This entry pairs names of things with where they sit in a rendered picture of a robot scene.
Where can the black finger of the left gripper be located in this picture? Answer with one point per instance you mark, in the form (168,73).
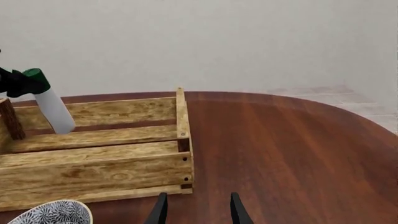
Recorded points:
(18,84)

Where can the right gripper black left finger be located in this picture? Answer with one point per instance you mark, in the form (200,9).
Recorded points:
(159,213)

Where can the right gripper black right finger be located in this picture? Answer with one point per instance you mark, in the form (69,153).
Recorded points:
(239,213)

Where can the white bottle with green cap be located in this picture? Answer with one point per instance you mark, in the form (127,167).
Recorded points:
(55,109)

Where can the tray of wooden slats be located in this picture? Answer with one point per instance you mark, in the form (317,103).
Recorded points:
(102,168)

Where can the patterned blue-white bowl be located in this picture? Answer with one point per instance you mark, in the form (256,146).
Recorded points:
(59,213)

